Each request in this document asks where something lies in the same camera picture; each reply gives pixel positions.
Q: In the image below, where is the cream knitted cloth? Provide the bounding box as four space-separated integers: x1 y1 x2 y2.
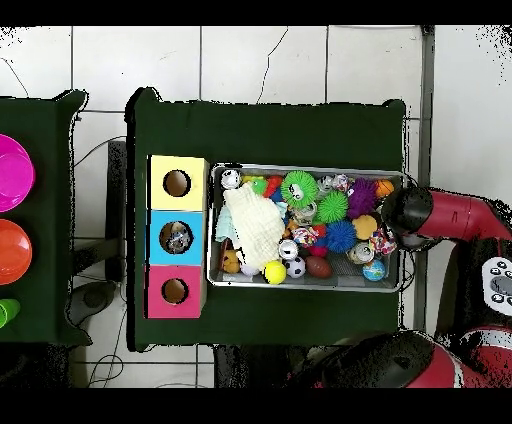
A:
222 187 287 272

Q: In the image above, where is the bag of coloured spiky balls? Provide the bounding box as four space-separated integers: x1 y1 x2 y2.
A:
242 174 285 206

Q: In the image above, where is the green spiky ball with eyes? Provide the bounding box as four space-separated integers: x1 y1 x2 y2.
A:
279 168 320 212

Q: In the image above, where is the brown toy football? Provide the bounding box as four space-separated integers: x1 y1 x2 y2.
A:
304 255 334 281

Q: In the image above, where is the purple spiky ball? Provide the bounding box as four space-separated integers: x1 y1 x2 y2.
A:
346 175 380 221

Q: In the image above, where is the wooden box with three holes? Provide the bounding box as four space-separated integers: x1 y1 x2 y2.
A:
146 154 211 320

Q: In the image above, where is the clear mesh bin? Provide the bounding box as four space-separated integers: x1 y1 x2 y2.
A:
207 163 408 293

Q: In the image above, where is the red silver soda can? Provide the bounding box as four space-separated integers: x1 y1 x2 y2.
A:
220 167 243 192

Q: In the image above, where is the yellow ball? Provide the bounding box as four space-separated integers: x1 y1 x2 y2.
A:
262 259 289 287

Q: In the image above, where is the small soccer ball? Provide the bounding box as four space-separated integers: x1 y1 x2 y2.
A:
283 255 309 280

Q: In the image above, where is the plain green spiky ball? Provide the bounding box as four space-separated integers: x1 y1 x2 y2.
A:
315 188 351 225

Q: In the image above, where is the blue spiky ball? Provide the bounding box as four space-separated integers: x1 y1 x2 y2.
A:
323 219 359 256

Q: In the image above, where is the small globe ball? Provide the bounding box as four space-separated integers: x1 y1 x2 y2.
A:
361 258 388 283

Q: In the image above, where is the orange plate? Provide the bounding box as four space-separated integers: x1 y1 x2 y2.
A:
0 219 34 287

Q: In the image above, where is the pink plate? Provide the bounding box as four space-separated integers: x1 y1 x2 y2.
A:
0 134 37 214

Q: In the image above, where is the green cup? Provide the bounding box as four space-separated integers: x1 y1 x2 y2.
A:
0 298 21 329

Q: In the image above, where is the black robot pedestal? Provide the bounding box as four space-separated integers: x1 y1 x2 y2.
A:
214 343 321 389

